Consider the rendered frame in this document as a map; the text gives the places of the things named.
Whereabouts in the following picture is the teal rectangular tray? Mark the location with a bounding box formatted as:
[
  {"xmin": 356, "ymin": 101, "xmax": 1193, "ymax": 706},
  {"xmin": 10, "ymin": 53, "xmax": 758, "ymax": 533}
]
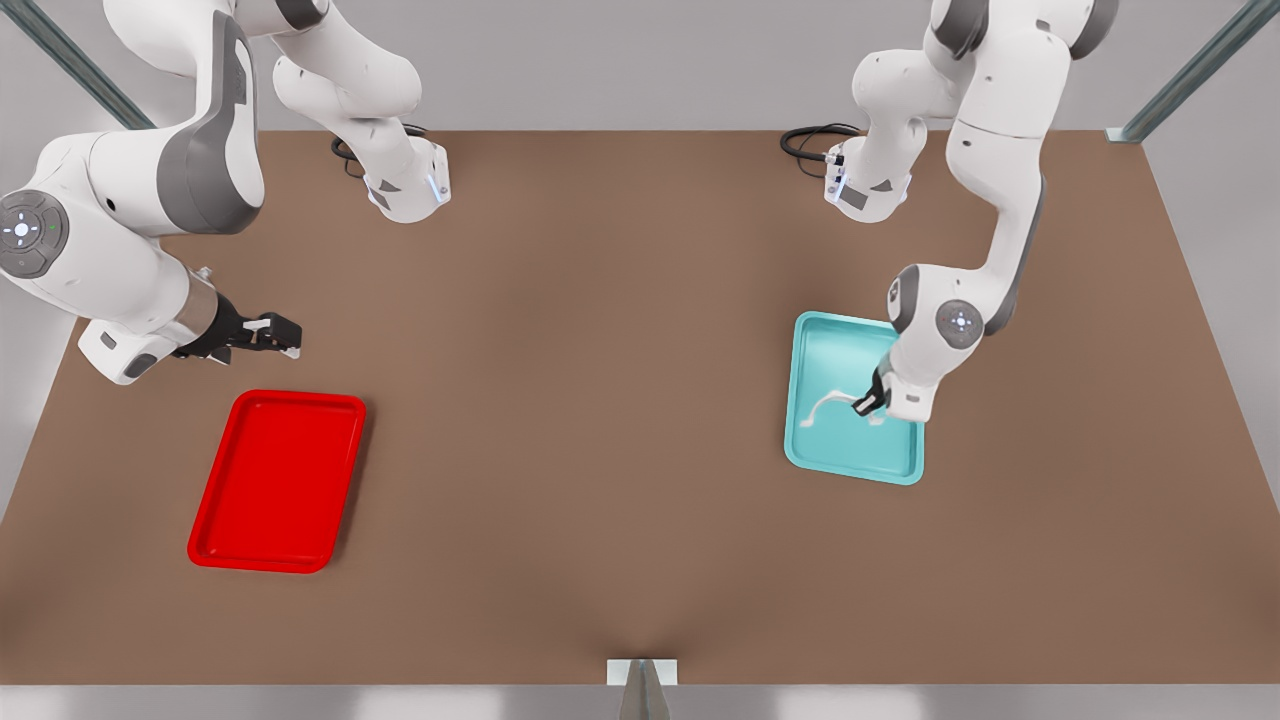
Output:
[{"xmin": 783, "ymin": 311, "xmax": 926, "ymax": 487}]

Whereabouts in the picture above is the red rectangular tray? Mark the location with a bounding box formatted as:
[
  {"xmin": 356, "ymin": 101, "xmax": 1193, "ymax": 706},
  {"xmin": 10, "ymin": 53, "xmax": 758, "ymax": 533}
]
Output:
[{"xmin": 187, "ymin": 389, "xmax": 368, "ymax": 575}]

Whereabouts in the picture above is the white drainage pipe clamp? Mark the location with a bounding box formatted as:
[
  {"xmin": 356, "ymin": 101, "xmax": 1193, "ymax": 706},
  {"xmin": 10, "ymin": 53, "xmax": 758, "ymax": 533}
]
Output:
[{"xmin": 799, "ymin": 388, "xmax": 889, "ymax": 432}]

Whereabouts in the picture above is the silver frame post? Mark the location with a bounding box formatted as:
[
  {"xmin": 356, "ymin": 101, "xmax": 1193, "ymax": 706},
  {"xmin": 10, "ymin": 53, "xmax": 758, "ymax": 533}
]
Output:
[
  {"xmin": 606, "ymin": 658, "xmax": 679, "ymax": 720},
  {"xmin": 1105, "ymin": 0, "xmax": 1280, "ymax": 145},
  {"xmin": 0, "ymin": 0, "xmax": 157, "ymax": 132}
]

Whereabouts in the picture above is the black cable loop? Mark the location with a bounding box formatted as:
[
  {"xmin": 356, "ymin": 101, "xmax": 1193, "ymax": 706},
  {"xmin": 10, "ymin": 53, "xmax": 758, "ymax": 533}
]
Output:
[
  {"xmin": 779, "ymin": 123, "xmax": 864, "ymax": 182},
  {"xmin": 331, "ymin": 124, "xmax": 432, "ymax": 182}
]

